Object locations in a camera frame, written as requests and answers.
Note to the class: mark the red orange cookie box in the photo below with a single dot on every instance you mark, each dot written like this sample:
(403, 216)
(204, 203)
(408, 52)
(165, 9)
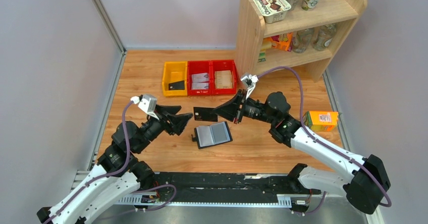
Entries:
(282, 41)

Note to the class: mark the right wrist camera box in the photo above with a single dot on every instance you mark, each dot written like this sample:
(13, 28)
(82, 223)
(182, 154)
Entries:
(249, 81)

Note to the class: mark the stacked colourful sponges pack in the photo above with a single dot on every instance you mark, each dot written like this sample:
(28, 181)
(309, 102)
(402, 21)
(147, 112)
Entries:
(266, 44)

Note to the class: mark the beige cards stack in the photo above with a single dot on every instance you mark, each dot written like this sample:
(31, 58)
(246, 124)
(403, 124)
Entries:
(223, 79)

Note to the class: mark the yellow plastic bin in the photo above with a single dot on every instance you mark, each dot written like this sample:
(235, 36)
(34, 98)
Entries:
(173, 72)

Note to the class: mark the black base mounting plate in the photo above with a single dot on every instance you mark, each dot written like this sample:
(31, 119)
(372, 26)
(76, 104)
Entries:
(198, 189)

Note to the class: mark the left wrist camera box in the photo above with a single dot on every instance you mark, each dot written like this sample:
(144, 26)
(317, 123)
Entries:
(147, 103)

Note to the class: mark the black VIP credit card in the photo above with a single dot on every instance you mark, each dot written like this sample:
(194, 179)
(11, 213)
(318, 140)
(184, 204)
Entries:
(205, 114)

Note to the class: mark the middle red plastic bin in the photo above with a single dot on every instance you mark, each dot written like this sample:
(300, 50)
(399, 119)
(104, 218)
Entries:
(195, 67)

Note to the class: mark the red plastic bin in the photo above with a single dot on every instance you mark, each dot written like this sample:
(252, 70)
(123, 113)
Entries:
(195, 67)
(220, 65)

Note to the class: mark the right red plastic bin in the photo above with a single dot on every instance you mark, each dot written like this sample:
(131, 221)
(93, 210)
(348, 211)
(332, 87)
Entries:
(220, 65)

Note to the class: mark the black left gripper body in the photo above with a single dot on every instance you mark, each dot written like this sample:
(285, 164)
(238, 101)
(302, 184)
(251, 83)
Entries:
(152, 128)

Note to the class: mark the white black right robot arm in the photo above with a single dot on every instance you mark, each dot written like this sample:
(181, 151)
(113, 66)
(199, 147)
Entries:
(362, 180)

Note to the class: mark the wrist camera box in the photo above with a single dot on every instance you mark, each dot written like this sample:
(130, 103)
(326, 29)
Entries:
(249, 81)
(147, 103)

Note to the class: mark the aluminium frame rail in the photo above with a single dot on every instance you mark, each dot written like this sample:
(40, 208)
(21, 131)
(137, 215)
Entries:
(89, 63)

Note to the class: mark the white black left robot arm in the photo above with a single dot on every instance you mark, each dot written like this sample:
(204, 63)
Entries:
(117, 172)

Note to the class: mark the clear glass bottle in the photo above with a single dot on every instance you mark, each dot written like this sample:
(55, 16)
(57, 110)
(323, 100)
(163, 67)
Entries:
(301, 39)
(325, 36)

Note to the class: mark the clear glass bottle left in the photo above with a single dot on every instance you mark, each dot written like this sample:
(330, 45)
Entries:
(301, 39)

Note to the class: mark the wooden shelf unit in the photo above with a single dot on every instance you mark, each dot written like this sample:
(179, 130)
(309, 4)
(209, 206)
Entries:
(252, 29)

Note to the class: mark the white cards in bin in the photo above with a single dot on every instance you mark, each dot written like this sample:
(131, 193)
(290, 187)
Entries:
(200, 81)

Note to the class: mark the clear glass bottle right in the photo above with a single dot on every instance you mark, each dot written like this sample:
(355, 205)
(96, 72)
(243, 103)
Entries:
(325, 36)

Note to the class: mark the yellow green juice carton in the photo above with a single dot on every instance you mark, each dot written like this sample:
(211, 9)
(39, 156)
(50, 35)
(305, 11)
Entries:
(323, 121)

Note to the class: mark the black card in bin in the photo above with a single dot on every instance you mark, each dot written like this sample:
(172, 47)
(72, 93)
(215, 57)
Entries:
(179, 85)

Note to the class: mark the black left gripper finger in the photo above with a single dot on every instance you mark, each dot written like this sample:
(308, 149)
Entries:
(161, 110)
(178, 123)

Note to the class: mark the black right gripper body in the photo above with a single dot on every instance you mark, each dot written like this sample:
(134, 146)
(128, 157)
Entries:
(252, 109)

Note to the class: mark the black leather card holder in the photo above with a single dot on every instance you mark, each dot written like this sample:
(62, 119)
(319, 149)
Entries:
(212, 135)

